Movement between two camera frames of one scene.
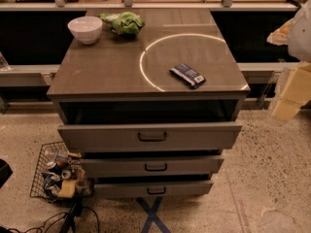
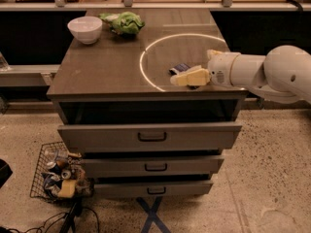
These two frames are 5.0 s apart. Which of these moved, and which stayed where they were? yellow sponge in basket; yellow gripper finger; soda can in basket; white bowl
Moved: yellow gripper finger
Stayed: soda can in basket; white bowl; yellow sponge in basket
